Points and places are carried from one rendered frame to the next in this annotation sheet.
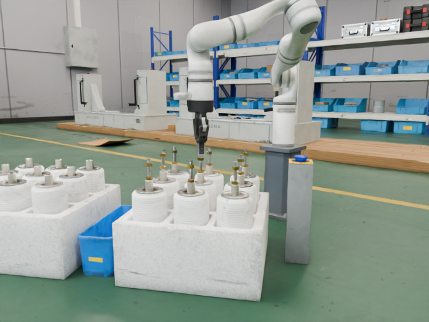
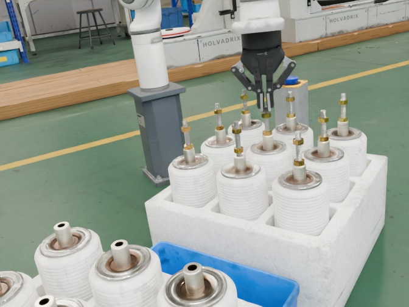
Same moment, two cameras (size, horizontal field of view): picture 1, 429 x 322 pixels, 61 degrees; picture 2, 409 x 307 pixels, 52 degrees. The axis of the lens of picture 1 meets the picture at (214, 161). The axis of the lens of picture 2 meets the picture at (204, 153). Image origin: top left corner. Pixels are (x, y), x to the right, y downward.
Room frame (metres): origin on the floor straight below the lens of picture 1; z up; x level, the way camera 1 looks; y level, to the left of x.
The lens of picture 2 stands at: (0.82, 0.82, 0.58)
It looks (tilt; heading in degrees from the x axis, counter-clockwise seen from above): 22 degrees down; 296
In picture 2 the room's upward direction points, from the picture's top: 7 degrees counter-clockwise
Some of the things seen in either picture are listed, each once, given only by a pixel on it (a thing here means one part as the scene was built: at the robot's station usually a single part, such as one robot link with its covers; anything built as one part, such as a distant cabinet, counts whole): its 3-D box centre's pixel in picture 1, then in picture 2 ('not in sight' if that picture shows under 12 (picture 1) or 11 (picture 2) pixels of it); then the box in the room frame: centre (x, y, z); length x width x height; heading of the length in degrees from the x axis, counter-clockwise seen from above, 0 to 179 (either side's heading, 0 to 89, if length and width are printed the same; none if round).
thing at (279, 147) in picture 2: (200, 182); (268, 147); (1.06, 0.04, 0.25); 0.08 x 0.08 x 0.01
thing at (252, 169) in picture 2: (163, 180); (240, 170); (1.08, 0.16, 0.25); 0.08 x 0.08 x 0.01
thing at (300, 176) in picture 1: (298, 211); (292, 139); (1.08, -0.26, 0.16); 0.07 x 0.07 x 0.31; 79
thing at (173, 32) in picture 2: not in sight; (169, 32); (2.35, -1.94, 0.29); 0.30 x 0.30 x 0.06
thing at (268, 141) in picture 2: (200, 177); (268, 142); (1.06, 0.04, 0.26); 0.02 x 0.02 x 0.03
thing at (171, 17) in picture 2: not in sight; (162, 24); (3.59, -4.04, 0.19); 0.50 x 0.41 x 0.37; 145
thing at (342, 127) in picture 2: (235, 190); (342, 128); (0.92, -0.05, 0.26); 0.02 x 0.02 x 0.03
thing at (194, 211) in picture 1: (191, 225); (324, 195); (0.94, 0.06, 0.16); 0.10 x 0.10 x 0.18
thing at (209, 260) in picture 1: (201, 233); (272, 214); (1.06, 0.04, 0.09); 0.39 x 0.39 x 0.18; 79
